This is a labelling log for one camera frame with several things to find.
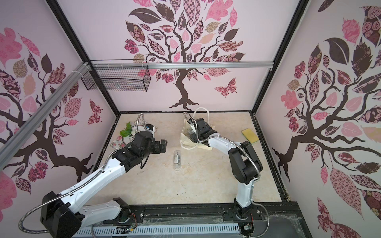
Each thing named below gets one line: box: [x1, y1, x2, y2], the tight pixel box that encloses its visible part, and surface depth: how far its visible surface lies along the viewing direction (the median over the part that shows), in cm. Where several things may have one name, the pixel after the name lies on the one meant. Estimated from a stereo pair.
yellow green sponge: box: [241, 127, 260, 144], surface depth 109 cm
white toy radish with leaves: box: [119, 121, 133, 143], surface depth 107 cm
